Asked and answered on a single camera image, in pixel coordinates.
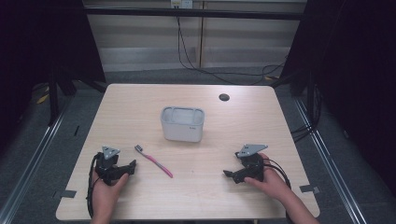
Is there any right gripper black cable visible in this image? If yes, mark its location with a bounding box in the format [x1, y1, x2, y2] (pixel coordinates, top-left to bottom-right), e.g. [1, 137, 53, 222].
[262, 158, 292, 190]

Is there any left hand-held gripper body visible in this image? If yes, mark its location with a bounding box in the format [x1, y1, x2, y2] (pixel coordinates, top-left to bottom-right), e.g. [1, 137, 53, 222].
[94, 145, 132, 187]

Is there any person's right hand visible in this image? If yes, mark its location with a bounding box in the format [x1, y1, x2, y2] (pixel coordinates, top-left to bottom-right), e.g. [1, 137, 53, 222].
[243, 152, 292, 203]

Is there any grey tape strip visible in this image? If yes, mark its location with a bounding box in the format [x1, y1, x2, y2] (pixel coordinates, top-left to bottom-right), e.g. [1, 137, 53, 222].
[51, 189, 78, 200]
[299, 184, 321, 194]

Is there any bundle of black floor cables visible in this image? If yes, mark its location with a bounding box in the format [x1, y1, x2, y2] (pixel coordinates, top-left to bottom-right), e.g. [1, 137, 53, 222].
[290, 122, 318, 144]

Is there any black horizontal bar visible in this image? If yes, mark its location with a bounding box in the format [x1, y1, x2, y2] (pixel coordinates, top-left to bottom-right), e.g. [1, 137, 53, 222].
[83, 7, 307, 21]

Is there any person's left hand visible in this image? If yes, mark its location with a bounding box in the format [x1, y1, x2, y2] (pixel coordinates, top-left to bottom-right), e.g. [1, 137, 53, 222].
[91, 170, 130, 218]

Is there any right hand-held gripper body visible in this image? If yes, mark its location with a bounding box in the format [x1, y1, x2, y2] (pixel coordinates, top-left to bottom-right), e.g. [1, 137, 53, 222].
[232, 143, 269, 185]

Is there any pink toothbrush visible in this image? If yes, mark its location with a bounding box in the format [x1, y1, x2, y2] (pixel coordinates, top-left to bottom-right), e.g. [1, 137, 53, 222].
[134, 144, 174, 179]

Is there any black curtain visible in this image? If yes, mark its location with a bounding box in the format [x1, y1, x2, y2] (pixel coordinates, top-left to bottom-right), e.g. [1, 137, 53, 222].
[0, 0, 107, 153]
[279, 0, 396, 195]

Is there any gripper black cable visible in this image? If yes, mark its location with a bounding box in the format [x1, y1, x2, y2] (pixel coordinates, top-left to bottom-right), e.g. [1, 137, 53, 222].
[262, 158, 292, 190]
[86, 151, 104, 219]

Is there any white wall socket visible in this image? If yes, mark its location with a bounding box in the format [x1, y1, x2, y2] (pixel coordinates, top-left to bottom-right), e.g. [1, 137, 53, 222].
[170, 0, 194, 9]

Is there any black metal stand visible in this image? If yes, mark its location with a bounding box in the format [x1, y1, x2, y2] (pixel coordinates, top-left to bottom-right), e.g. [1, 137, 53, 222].
[270, 69, 325, 132]
[47, 66, 78, 127]

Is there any white toothbrush holder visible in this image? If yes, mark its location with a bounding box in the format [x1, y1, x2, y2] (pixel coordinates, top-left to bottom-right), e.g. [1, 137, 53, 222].
[160, 105, 205, 144]

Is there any black wall cable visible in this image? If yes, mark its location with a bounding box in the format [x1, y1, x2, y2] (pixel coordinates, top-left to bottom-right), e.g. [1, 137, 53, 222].
[176, 16, 289, 87]

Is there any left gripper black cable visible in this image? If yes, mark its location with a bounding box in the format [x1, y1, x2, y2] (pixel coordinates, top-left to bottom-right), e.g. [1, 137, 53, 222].
[86, 151, 104, 219]

